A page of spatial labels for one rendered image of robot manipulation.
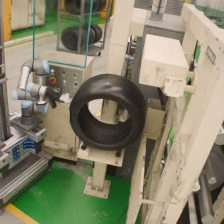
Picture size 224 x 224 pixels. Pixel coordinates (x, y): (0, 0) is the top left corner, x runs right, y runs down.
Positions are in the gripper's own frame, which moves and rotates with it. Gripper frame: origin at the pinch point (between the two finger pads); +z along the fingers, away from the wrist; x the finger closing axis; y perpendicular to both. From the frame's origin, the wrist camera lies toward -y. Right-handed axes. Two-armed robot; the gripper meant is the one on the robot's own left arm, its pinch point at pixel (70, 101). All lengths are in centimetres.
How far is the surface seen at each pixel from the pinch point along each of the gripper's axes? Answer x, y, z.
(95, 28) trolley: 450, -55, -65
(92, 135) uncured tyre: 4.2, -27.3, 23.3
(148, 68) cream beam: -36, 57, 44
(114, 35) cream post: 26, 52, 18
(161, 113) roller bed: 19, 4, 72
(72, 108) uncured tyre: -11.3, 2.0, 4.7
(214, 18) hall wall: 874, 19, 312
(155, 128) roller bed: 19, -12, 72
